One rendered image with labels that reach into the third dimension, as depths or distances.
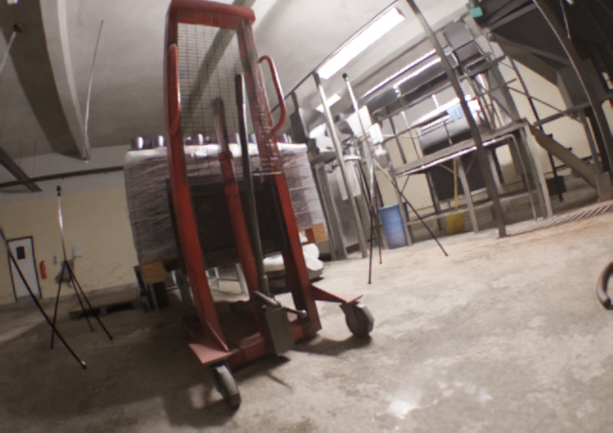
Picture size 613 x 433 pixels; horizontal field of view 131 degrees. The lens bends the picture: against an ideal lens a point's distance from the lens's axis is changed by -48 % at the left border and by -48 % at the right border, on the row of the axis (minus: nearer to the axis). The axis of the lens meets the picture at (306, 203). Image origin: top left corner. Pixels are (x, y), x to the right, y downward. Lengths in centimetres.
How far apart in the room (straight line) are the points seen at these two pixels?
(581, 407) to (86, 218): 987
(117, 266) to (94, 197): 236
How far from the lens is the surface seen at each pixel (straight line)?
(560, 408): 77
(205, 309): 117
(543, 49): 370
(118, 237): 935
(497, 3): 402
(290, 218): 136
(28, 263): 1008
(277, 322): 119
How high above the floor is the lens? 55
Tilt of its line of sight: 6 degrees up
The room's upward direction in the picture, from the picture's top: 14 degrees counter-clockwise
